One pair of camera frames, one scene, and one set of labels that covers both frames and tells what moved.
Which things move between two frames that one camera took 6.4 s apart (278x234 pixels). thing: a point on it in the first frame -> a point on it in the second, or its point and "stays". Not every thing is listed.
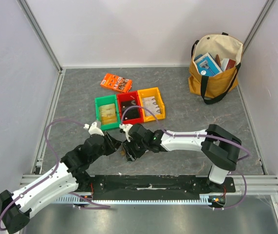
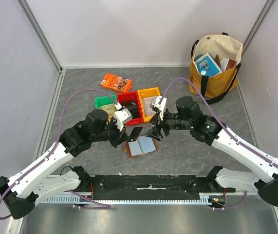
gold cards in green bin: (108, 114) stays
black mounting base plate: (154, 187) stays
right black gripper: (131, 148) -> (163, 125)
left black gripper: (113, 143) -> (120, 137)
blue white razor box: (206, 66) stays
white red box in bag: (227, 64) stays
